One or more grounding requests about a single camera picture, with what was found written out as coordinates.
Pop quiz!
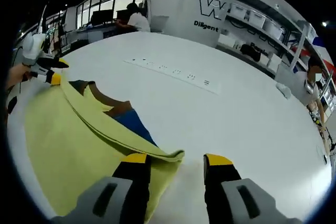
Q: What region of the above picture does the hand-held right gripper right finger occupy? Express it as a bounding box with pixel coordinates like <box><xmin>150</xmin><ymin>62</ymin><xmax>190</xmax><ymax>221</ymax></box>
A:
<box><xmin>204</xmin><ymin>153</ymin><xmax>302</xmax><ymax>224</ymax></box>

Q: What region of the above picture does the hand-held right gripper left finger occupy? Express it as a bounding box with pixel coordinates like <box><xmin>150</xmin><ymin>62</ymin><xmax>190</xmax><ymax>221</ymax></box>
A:
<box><xmin>52</xmin><ymin>153</ymin><xmax>152</xmax><ymax>224</ymax></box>

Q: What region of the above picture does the yellow blue grey garment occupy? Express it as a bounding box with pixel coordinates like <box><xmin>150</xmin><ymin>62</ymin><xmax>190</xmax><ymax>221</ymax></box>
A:
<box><xmin>23</xmin><ymin>78</ymin><xmax>186</xmax><ymax>222</ymax></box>

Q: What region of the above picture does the person's left hand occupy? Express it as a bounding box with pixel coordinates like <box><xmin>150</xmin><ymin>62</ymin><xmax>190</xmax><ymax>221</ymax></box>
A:
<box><xmin>14</xmin><ymin>63</ymin><xmax>36</xmax><ymax>82</ymax></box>

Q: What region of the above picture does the black chair armrest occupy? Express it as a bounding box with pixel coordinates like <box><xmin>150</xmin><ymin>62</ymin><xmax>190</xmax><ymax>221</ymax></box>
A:
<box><xmin>7</xmin><ymin>97</ymin><xmax>18</xmax><ymax>115</ymax></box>

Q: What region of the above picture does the grey office desk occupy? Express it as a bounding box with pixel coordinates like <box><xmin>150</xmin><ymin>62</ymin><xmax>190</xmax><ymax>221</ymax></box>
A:
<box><xmin>76</xmin><ymin>23</ymin><xmax>124</xmax><ymax>46</ymax></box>

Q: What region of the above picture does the black computer monitor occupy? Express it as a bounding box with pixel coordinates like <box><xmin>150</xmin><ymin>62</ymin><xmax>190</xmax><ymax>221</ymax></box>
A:
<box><xmin>116</xmin><ymin>8</ymin><xmax>131</xmax><ymax>22</ymax></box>
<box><xmin>91</xmin><ymin>9</ymin><xmax>113</xmax><ymax>25</ymax></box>

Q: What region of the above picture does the white folding stand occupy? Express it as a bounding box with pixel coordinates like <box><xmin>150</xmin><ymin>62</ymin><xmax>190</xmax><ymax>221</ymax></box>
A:
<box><xmin>143</xmin><ymin>0</ymin><xmax>153</xmax><ymax>17</ymax></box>

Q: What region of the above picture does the grey office chair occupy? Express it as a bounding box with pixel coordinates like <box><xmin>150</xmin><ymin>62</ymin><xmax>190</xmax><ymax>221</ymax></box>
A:
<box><xmin>151</xmin><ymin>15</ymin><xmax>170</xmax><ymax>35</ymax></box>

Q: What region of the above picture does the white table socket strip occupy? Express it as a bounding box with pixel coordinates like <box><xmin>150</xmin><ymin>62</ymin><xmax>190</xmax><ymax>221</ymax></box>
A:
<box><xmin>123</xmin><ymin>56</ymin><xmax>222</xmax><ymax>95</ymax></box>

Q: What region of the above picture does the white crumpled cloth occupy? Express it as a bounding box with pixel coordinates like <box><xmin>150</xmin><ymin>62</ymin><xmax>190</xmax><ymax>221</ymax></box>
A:
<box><xmin>275</xmin><ymin>82</ymin><xmax>292</xmax><ymax>100</ymax></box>

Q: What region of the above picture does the white box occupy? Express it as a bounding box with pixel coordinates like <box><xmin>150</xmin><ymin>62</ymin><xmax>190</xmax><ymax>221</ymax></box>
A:
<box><xmin>267</xmin><ymin>53</ymin><xmax>281</xmax><ymax>72</ymax></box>
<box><xmin>217</xmin><ymin>34</ymin><xmax>237</xmax><ymax>49</ymax></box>

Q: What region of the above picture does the black cloth bundle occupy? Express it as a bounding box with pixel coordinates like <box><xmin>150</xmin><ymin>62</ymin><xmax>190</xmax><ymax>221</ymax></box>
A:
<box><xmin>240</xmin><ymin>44</ymin><xmax>262</xmax><ymax>62</ymax></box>

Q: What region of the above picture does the white storage bin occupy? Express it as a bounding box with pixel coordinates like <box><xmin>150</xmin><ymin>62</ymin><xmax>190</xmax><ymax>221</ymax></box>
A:
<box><xmin>248</xmin><ymin>10</ymin><xmax>267</xmax><ymax>28</ymax></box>
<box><xmin>264</xmin><ymin>19</ymin><xmax>286</xmax><ymax>40</ymax></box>
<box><xmin>230</xmin><ymin>3</ymin><xmax>249</xmax><ymax>20</ymax></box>

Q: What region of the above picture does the grey metal shelf unit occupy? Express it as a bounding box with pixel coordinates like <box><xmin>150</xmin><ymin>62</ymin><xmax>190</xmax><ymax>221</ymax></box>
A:
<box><xmin>216</xmin><ymin>0</ymin><xmax>320</xmax><ymax>78</ymax></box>

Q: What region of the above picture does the red blue wall banner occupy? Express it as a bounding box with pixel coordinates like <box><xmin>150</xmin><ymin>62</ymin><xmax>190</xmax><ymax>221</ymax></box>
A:
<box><xmin>291</xmin><ymin>34</ymin><xmax>336</xmax><ymax>74</ymax></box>

